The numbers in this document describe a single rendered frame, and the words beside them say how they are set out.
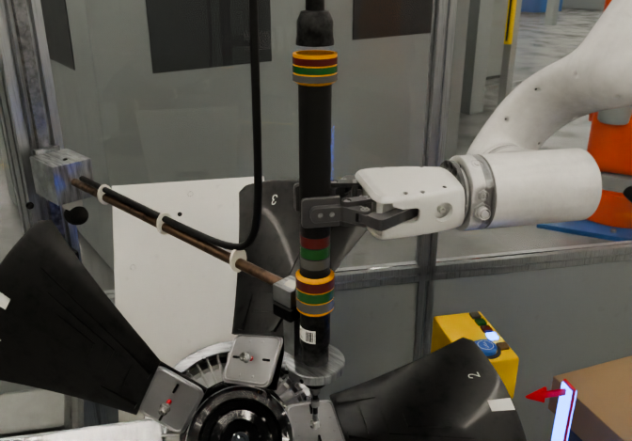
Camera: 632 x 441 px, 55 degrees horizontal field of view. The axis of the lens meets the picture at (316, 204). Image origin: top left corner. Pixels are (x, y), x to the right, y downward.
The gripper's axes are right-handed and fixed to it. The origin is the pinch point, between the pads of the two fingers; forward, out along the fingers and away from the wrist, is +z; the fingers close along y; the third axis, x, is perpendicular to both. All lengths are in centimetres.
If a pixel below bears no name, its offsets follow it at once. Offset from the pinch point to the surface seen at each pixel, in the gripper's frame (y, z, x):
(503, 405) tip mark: -1.8, -24.3, -29.2
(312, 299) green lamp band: -2.2, 0.8, -10.3
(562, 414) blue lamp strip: -0.6, -34.2, -33.3
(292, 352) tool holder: 0.8, 2.6, -18.9
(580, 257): 71, -87, -50
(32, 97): 55, 40, 2
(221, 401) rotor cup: -2.5, 11.4, -22.0
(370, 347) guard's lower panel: 70, -29, -70
